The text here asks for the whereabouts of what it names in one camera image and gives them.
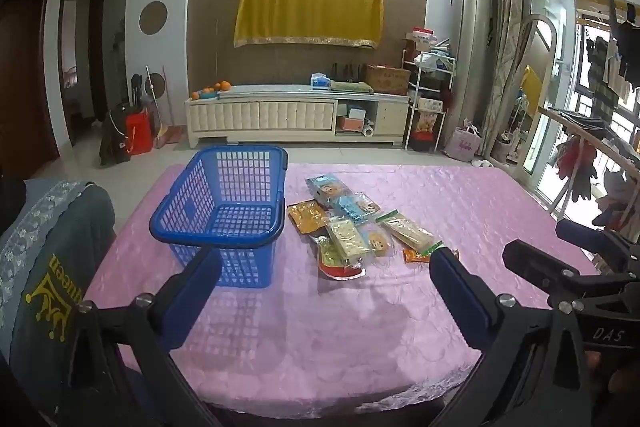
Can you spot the blue tissue box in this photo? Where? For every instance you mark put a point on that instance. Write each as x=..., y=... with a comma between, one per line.
x=320, y=81

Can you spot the green-edged beige snack packet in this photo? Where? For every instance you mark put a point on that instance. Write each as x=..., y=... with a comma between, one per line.
x=407, y=232

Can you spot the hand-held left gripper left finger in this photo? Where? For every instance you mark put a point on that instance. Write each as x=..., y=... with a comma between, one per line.
x=200, y=274

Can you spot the red bag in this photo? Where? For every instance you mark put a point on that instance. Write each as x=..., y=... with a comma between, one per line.
x=139, y=132

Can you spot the red white box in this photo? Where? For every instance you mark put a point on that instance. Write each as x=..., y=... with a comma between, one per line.
x=421, y=39

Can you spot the red yellow gift box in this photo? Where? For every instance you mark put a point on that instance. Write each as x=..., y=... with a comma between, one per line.
x=427, y=127

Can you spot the dark wooden door frame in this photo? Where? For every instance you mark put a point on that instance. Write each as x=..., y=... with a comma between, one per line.
x=97, y=57

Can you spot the round brown wall disc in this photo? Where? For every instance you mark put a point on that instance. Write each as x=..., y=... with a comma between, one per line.
x=153, y=18
x=159, y=83

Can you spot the pink bag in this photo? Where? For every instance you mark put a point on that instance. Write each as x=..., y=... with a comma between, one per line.
x=462, y=143

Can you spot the orange box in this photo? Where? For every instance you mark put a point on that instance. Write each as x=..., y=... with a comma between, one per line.
x=352, y=124

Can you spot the yellow cloth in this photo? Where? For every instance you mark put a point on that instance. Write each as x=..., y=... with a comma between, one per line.
x=310, y=7

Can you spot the beige cracker packet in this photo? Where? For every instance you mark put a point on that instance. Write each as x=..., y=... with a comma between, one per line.
x=346, y=237

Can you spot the pink satin tablecloth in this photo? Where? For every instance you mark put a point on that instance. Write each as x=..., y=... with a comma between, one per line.
x=350, y=332

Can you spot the red cloth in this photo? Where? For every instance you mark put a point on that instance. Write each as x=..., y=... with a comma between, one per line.
x=575, y=157

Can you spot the silver standing air conditioner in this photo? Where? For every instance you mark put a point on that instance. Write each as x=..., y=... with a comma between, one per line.
x=472, y=57

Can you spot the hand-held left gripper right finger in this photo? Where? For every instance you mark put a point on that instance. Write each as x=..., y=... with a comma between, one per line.
x=457, y=302

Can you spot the hanging clothes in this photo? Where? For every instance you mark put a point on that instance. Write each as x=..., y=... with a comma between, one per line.
x=615, y=57

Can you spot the black bag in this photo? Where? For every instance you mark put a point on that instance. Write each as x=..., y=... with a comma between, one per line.
x=114, y=137

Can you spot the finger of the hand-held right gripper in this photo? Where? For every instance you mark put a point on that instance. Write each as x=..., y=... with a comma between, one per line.
x=590, y=239
x=535, y=264

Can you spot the wooden drying rack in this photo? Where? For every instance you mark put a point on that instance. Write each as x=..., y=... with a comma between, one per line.
x=575, y=124

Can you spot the brown cardboard box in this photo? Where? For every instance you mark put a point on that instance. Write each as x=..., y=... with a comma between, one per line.
x=387, y=79

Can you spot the glass balcony door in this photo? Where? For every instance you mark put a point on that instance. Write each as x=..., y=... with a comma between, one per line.
x=550, y=72

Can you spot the orange yellow snack packet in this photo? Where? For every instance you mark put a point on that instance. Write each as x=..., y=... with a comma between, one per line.
x=306, y=217

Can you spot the orange cartoon snack packet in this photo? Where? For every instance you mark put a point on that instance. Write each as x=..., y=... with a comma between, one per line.
x=425, y=256

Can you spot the pink broom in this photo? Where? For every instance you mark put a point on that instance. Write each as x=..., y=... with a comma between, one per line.
x=169, y=134

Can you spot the beige patterned curtain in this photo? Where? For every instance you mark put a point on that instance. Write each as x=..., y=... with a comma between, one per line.
x=505, y=32

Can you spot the green folded cloth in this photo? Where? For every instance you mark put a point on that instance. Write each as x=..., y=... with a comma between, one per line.
x=350, y=87

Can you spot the black folded trolley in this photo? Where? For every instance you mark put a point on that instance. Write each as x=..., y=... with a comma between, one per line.
x=137, y=91

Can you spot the white paper roll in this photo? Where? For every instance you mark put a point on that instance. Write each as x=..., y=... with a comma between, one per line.
x=369, y=132

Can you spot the cream cabinet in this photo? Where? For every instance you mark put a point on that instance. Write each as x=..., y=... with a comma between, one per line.
x=280, y=114

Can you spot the brown wooden door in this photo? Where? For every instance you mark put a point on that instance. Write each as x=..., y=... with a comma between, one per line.
x=25, y=77

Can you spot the white printed box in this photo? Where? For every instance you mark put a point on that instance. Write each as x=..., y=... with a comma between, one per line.
x=431, y=104

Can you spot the teal white box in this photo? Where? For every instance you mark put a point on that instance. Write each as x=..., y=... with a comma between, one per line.
x=356, y=112

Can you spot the black router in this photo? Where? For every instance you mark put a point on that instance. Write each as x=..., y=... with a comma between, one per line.
x=346, y=73

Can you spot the person's right hand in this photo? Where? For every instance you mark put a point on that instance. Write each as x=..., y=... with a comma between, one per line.
x=597, y=362

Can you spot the light blue cartoon bread packet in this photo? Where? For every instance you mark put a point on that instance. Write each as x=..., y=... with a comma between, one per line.
x=376, y=239
x=356, y=206
x=327, y=188

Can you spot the blue plastic basket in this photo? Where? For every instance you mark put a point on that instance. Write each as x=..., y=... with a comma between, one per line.
x=165, y=227

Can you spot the white arched frame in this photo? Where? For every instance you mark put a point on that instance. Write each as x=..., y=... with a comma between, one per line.
x=547, y=32

